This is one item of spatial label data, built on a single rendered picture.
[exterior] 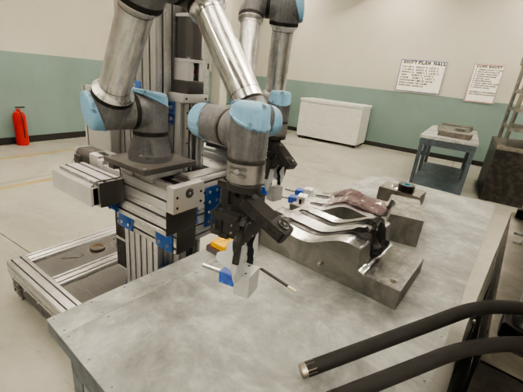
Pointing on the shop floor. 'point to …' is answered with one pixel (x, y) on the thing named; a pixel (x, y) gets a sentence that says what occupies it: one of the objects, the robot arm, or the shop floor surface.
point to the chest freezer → (333, 120)
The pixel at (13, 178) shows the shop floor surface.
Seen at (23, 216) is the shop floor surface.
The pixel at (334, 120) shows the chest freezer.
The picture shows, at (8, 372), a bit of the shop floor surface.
